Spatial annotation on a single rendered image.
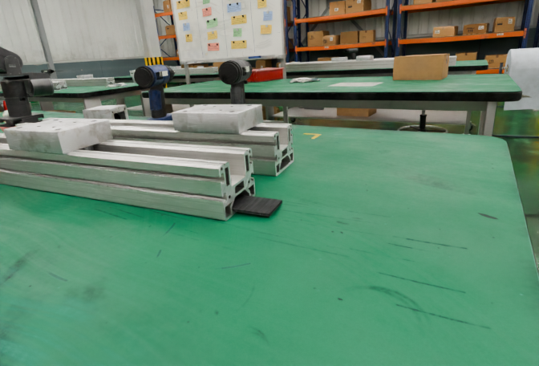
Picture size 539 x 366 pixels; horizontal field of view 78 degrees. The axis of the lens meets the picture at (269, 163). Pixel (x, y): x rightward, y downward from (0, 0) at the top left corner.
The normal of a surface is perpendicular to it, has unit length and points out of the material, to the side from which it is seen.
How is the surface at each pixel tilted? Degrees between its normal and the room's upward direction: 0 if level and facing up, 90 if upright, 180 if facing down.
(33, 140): 90
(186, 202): 90
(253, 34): 90
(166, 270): 0
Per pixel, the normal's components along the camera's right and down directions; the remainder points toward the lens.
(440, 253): -0.07, -0.95
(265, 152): -0.41, 0.31
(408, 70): -0.60, 0.27
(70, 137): 0.91, 0.07
